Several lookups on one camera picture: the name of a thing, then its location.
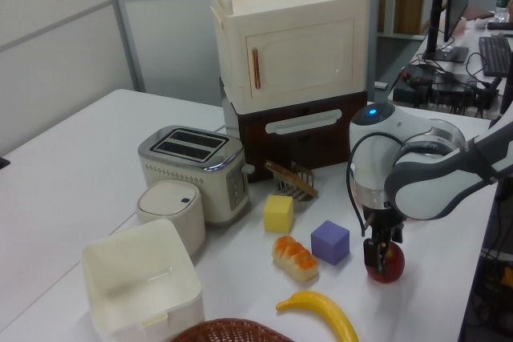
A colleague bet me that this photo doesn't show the black computer monitor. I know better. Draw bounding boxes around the black computer monitor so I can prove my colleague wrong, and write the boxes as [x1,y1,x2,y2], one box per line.
[442,0,470,43]

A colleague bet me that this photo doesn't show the tangled black cables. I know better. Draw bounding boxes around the tangled black cables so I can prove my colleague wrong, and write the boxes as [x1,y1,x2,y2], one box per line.
[432,51,504,119]

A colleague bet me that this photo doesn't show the brown bread slice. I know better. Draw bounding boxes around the brown bread slice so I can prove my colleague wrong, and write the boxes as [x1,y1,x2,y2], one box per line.
[264,159,320,199]

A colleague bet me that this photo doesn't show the black monitor stand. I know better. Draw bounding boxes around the black monitor stand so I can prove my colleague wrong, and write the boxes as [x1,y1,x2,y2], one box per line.
[421,0,470,63]

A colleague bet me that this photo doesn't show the yellow banana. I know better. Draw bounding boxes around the yellow banana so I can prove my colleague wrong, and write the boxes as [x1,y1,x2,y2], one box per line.
[275,290,360,342]

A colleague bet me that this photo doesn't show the black mounting pole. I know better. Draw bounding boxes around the black mounting pole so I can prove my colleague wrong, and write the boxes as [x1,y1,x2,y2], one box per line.
[491,77,513,129]

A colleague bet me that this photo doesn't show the brass toast rack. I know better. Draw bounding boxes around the brass toast rack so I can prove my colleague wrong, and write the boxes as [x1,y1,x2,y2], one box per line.
[272,162,314,202]

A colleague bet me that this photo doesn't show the red apple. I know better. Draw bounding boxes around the red apple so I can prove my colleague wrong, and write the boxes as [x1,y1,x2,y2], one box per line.
[367,243,406,284]

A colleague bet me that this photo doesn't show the orange glazed bread loaf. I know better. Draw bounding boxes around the orange glazed bread loaf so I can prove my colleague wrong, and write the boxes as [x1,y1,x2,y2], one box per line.
[271,235,321,281]

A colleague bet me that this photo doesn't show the cream open plastic container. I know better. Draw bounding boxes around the cream open plastic container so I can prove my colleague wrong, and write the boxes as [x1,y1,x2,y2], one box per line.
[81,219,205,342]

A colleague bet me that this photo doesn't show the cream cabinet with handles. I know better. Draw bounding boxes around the cream cabinet with handles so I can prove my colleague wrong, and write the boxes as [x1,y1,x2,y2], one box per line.
[208,0,370,111]

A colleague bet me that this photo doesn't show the clear plastic bottle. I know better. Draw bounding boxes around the clear plastic bottle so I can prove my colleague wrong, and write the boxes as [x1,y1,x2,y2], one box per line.
[495,0,512,22]

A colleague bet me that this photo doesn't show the black keyboard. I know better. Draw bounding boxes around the black keyboard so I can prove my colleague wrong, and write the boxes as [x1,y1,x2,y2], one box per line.
[479,36,513,78]

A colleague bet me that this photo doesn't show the yellow foam cube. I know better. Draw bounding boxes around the yellow foam cube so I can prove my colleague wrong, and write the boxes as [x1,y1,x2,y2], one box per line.
[263,194,295,234]

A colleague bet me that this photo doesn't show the brown drawer box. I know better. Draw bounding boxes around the brown drawer box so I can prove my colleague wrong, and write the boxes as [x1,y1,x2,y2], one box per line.
[219,77,369,183]

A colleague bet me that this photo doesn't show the small white lidded bin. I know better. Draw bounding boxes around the small white lidded bin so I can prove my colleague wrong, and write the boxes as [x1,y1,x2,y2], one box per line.
[135,180,207,257]

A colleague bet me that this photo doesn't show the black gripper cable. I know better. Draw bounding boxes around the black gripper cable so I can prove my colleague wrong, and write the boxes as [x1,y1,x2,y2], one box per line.
[345,132,402,239]

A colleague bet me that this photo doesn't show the cream chrome toaster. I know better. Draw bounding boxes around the cream chrome toaster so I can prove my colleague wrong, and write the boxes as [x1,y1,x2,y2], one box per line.
[138,124,256,227]

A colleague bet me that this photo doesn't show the purple foam cube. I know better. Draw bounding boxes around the purple foam cube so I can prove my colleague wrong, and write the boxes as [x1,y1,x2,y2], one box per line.
[310,219,350,266]

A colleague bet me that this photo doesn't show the black electronics box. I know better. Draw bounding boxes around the black electronics box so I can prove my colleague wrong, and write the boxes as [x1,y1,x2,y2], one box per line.
[392,63,438,106]

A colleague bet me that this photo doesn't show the brown wicker basket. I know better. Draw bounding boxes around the brown wicker basket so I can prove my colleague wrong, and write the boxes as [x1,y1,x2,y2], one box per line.
[170,317,297,342]

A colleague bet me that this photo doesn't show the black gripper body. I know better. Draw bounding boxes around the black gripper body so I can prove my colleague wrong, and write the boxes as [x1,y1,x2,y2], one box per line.
[365,206,405,242]

